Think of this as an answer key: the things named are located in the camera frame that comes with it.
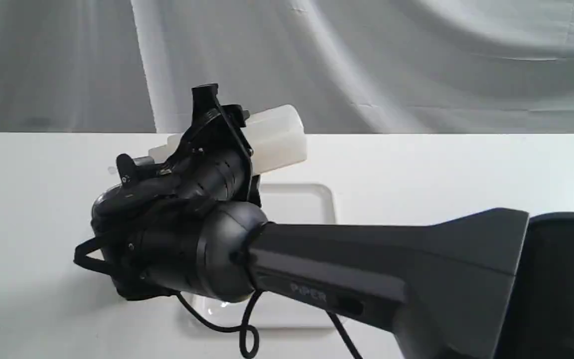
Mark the stainless steel cup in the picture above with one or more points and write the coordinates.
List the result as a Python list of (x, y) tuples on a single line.
[(107, 203)]

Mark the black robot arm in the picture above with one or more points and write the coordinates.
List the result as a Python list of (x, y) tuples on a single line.
[(187, 222)]

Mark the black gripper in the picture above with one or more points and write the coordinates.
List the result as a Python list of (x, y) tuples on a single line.
[(212, 163)]

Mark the grey fabric backdrop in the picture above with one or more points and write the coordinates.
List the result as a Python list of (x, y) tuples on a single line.
[(348, 66)]

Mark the white plastic tray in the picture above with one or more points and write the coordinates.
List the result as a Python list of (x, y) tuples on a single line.
[(282, 203)]

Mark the translucent squeeze bottle amber liquid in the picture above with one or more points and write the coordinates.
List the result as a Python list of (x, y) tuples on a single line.
[(276, 136)]

